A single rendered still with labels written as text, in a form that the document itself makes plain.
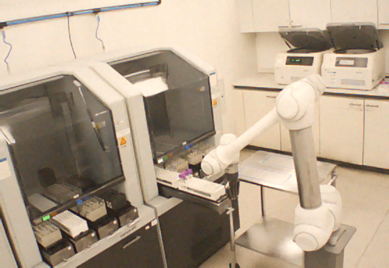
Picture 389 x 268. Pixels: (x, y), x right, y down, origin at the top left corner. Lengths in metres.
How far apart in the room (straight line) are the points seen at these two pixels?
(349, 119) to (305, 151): 2.60
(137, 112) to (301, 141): 1.05
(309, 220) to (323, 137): 2.72
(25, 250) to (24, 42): 1.65
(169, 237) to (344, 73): 2.51
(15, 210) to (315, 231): 1.40
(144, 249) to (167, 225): 0.23
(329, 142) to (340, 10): 1.45
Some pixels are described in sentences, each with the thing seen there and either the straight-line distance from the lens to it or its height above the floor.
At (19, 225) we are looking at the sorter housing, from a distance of 2.00.
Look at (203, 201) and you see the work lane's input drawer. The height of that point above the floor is 0.79.
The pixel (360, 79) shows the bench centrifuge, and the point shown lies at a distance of 4.06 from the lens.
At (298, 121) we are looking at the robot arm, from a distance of 1.55.
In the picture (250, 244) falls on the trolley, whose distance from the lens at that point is 2.72.
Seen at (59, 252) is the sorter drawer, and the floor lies 0.80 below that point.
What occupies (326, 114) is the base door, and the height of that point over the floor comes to 0.61.
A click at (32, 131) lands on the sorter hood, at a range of 1.93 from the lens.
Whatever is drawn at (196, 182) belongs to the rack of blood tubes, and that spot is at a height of 0.86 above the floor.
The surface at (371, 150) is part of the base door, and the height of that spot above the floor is 0.27.
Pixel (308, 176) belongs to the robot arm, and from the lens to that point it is 1.66.
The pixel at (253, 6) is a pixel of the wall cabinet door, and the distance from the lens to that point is 4.82.
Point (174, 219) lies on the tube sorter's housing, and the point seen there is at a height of 0.57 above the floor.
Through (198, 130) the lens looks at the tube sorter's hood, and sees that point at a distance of 2.64.
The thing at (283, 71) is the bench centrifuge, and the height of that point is 1.06.
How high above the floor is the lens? 1.89
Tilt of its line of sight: 17 degrees down
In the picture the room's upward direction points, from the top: 7 degrees counter-clockwise
